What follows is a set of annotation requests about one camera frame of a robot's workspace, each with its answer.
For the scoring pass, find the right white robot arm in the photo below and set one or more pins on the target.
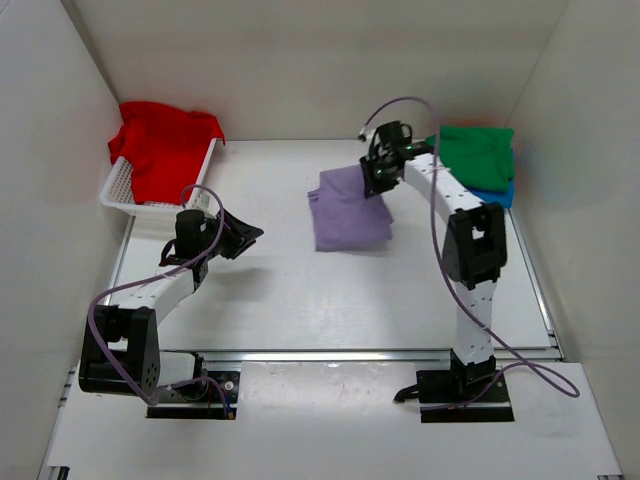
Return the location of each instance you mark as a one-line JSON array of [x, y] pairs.
[[474, 249]]

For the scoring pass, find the green folded t shirt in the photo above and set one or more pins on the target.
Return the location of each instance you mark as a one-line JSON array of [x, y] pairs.
[[478, 157]]

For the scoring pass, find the blue folded t shirt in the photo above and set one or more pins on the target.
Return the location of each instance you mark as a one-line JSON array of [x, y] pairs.
[[495, 195]]

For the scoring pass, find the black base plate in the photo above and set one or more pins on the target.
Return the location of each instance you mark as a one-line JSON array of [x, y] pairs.
[[450, 395], [202, 401]]

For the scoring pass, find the purple t shirt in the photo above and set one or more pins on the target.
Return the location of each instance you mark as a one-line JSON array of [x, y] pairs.
[[342, 217]]

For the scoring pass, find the white plastic basket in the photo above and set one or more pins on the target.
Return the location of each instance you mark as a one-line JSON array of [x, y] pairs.
[[117, 192]]

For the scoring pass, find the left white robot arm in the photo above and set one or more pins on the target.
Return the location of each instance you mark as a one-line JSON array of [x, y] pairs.
[[121, 353]]

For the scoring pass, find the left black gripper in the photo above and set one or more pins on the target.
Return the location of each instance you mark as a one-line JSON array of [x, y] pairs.
[[232, 236]]

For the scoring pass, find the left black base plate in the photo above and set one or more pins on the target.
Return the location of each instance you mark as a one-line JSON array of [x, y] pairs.
[[202, 401]]

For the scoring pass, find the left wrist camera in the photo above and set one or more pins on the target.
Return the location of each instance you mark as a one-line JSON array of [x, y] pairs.
[[203, 200]]

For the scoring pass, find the red t shirt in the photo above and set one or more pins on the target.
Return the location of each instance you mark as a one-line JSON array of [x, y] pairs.
[[165, 146]]

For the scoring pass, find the aluminium rail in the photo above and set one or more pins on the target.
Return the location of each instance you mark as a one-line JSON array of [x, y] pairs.
[[320, 355]]

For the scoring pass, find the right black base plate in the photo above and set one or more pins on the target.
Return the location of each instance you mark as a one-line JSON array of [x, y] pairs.
[[450, 395]]

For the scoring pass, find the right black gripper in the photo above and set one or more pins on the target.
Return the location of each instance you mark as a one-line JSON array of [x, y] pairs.
[[373, 176]]

